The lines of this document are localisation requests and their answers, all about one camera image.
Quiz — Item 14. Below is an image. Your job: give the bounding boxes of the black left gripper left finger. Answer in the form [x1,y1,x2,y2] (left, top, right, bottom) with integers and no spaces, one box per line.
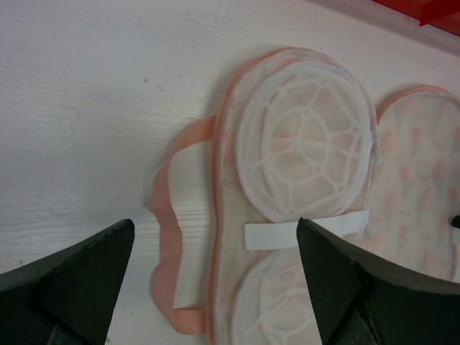
[1,219,135,344]

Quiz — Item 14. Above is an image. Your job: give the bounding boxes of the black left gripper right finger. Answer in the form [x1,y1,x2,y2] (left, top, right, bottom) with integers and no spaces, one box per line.
[296,218,459,344]

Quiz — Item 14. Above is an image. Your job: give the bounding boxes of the floral mesh laundry bag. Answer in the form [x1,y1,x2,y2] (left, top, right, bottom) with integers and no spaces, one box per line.
[150,48,459,344]

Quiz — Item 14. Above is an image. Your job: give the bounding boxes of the red plastic tray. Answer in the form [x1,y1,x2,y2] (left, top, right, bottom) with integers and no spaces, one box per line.
[374,0,460,36]

